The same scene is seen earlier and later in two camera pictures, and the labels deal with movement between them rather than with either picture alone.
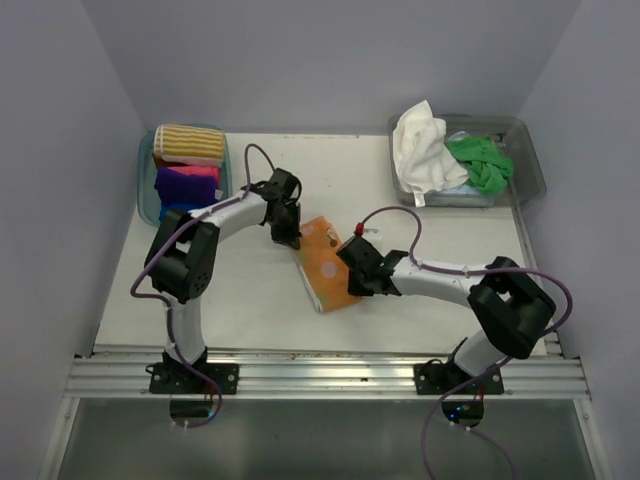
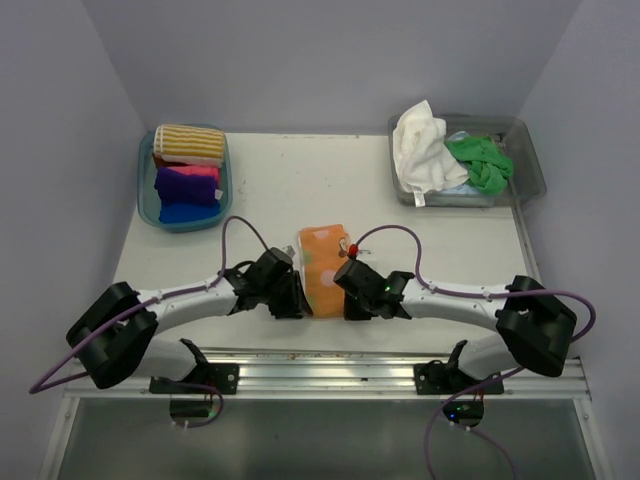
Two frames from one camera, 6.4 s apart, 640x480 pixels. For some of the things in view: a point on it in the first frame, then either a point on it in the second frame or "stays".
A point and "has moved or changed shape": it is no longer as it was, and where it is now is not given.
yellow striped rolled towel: x=190 y=144 stays
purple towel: x=176 y=187 stays
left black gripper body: x=286 y=228 → x=283 y=298
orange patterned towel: x=324 y=270 has moved or changed shape
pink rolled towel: x=199 y=170 stays
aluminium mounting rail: x=552 y=371 stays
